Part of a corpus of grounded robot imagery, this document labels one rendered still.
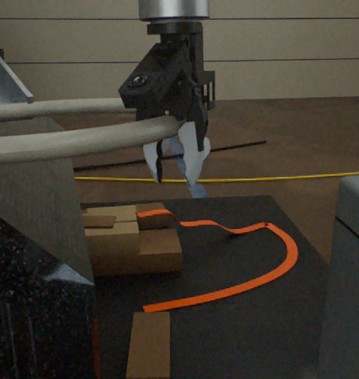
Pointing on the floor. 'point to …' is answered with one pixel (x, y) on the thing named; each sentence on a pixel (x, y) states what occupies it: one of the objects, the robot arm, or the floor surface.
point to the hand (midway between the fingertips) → (172, 177)
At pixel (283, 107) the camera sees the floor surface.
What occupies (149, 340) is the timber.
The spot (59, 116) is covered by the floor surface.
